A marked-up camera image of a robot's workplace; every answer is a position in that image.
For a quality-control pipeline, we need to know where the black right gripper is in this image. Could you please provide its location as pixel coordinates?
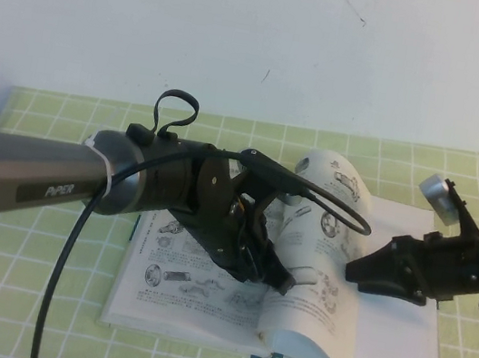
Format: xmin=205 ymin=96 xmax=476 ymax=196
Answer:
xmin=342 ymin=225 xmax=455 ymax=311

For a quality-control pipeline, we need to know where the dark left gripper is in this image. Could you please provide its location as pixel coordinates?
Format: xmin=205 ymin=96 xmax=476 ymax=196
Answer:
xmin=208 ymin=185 xmax=309 ymax=298

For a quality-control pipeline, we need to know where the technical book with drawings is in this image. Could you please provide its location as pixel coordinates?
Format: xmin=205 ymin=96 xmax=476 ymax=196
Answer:
xmin=94 ymin=116 xmax=479 ymax=358

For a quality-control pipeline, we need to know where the green checked tablecloth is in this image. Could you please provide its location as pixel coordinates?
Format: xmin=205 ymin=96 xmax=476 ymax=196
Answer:
xmin=0 ymin=72 xmax=479 ymax=358

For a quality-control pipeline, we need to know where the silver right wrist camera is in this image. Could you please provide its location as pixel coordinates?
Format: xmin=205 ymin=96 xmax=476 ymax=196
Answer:
xmin=412 ymin=171 xmax=479 ymax=241

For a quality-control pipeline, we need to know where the flat black cable loop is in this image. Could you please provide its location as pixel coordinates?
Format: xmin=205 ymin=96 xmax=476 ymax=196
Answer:
xmin=148 ymin=85 xmax=203 ymax=145

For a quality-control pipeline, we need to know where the thick black round cable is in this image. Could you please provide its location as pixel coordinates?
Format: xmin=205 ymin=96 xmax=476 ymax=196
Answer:
xmin=26 ymin=124 xmax=382 ymax=358

